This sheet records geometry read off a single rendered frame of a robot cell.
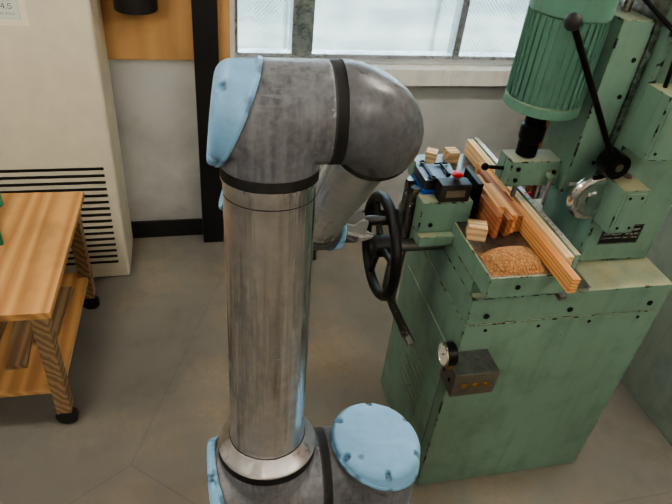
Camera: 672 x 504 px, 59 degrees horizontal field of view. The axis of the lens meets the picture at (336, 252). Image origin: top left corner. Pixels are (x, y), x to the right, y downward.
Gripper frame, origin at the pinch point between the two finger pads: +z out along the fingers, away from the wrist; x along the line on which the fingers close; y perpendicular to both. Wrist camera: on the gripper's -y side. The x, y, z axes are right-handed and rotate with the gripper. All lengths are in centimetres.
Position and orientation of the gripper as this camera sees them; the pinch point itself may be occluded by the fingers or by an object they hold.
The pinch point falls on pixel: (366, 237)
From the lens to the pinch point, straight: 143.5
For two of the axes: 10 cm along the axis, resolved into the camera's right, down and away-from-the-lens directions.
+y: 4.2, -7.7, -4.8
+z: 8.8, 2.3, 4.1
